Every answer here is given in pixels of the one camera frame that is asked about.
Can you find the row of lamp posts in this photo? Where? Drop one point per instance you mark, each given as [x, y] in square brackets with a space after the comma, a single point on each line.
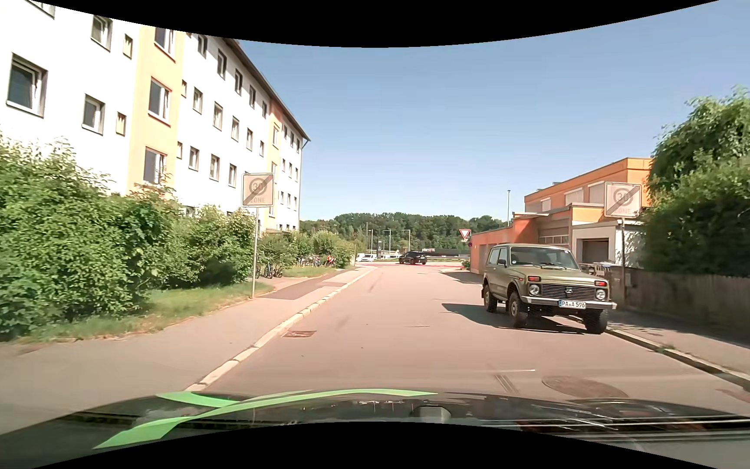
[389, 240]

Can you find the white car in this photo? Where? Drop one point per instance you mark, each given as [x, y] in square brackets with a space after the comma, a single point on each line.
[366, 258]

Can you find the wooded hill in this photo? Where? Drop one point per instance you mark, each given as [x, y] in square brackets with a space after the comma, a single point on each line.
[401, 228]

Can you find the black car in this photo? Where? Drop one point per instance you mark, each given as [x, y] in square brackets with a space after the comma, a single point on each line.
[413, 258]

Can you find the give way road sign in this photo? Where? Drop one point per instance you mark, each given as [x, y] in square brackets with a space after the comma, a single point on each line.
[465, 234]

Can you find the grey asphalt road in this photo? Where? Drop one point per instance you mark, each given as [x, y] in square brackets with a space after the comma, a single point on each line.
[401, 325]

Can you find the parked bicycles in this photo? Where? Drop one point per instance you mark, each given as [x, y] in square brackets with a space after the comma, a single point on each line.
[273, 269]

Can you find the zone end road sign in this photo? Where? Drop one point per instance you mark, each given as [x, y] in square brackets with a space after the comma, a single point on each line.
[622, 199]
[258, 190]

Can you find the olive green off-road car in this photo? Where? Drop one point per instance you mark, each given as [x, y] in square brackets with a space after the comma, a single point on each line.
[544, 283]

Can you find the orange building with garages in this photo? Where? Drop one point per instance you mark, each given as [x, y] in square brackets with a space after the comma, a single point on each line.
[570, 221]

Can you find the grass verge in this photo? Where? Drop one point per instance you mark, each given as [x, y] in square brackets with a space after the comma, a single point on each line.
[173, 306]

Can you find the white and yellow apartment building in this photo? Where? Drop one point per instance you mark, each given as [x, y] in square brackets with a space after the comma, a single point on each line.
[153, 104]

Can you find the grey asphalt pavement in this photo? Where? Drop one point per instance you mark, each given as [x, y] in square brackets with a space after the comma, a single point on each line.
[108, 371]
[707, 345]

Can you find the row of green bushes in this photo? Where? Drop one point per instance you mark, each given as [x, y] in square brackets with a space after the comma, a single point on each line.
[56, 247]

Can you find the wooden fence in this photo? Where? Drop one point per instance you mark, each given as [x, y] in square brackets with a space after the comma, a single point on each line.
[707, 296]

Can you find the large green bush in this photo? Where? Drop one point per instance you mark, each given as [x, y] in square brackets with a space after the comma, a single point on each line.
[720, 189]

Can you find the lamp post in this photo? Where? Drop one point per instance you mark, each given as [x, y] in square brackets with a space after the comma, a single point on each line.
[508, 207]

